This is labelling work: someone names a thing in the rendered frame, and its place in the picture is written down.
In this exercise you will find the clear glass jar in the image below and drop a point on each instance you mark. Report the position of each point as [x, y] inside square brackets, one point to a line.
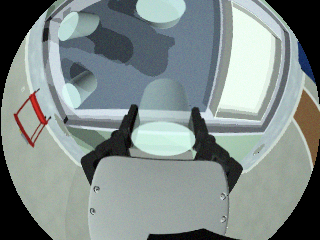
[78, 24]
[79, 88]
[161, 14]
[164, 125]

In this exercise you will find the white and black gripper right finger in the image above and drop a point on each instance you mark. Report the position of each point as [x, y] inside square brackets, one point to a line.
[208, 149]

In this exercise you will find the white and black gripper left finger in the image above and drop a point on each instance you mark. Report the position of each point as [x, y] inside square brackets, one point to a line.
[119, 143]

